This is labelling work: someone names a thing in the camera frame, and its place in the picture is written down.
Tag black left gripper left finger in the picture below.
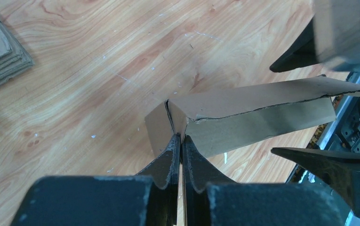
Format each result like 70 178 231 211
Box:
11 134 181 226

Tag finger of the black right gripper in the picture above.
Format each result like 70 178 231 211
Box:
271 147 360 218
270 18 319 73

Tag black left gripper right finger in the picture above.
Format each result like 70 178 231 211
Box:
181 136 344 226

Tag cardboard box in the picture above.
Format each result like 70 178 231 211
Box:
145 75 360 157

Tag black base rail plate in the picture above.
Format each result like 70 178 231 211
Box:
286 73 360 183

